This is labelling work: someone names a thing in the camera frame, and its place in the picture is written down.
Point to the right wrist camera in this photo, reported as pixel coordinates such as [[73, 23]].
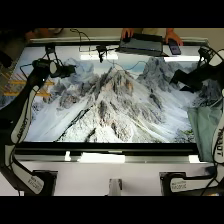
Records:
[[204, 54]]

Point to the person's hand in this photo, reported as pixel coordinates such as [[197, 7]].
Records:
[[127, 33], [173, 36]]

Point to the pale green garment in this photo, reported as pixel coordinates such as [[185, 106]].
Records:
[[203, 130]]

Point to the dark grey laptop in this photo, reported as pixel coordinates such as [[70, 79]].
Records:
[[142, 44]]

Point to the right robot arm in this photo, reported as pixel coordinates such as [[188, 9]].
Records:
[[218, 140]]

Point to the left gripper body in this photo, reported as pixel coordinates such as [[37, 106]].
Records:
[[67, 71]]

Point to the black phone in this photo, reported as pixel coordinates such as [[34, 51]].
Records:
[[174, 47]]

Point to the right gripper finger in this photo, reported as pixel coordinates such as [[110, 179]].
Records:
[[188, 89], [179, 77]]

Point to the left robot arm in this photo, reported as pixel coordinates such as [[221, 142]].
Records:
[[20, 110]]

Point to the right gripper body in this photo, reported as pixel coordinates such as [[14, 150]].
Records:
[[201, 75]]

